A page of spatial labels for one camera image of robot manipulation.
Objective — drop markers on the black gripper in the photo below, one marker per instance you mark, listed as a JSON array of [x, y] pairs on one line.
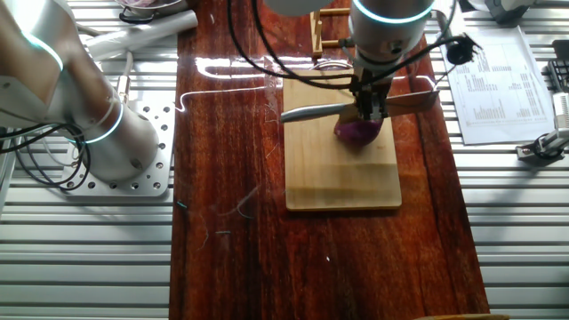
[[371, 82]]

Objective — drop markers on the purple onion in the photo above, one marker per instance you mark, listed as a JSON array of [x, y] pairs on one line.
[[358, 133]]

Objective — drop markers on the steel cleaver knife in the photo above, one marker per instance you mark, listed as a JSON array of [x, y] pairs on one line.
[[311, 112]]

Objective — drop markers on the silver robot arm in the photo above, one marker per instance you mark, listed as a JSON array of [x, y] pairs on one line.
[[120, 142]]

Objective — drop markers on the bamboo cutting board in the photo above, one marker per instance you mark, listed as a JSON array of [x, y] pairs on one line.
[[329, 178]]

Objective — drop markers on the wooden knife rack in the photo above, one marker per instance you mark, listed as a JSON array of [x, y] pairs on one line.
[[316, 40]]

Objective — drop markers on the printed paper sheet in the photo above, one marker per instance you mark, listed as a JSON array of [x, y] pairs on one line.
[[502, 98]]

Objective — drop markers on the glossy wood-grain table mat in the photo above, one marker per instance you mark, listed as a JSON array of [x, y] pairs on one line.
[[222, 266]]

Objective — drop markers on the white plastic roll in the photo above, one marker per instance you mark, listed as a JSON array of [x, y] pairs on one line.
[[142, 33]]

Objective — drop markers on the purple vegetable pieces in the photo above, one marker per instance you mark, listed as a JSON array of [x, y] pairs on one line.
[[138, 2]]

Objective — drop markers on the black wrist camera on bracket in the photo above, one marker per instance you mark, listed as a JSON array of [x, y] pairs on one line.
[[458, 52]]

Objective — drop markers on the grey metal mount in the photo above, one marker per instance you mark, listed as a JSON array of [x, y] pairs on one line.
[[507, 10]]

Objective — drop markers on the silver bar-shaped camera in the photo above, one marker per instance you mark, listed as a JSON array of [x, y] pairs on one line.
[[562, 111]]

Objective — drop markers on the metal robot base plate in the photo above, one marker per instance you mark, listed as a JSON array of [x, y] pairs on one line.
[[155, 180]]

